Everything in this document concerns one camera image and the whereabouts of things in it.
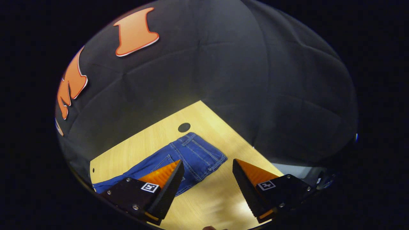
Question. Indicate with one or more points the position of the blue denim jeans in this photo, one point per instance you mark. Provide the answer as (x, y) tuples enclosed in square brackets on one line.
[(198, 153)]

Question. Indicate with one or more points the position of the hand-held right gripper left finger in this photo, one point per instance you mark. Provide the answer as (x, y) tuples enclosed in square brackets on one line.
[(171, 188)]

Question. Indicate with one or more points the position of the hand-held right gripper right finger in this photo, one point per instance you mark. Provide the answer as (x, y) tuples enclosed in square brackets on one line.
[(244, 188)]

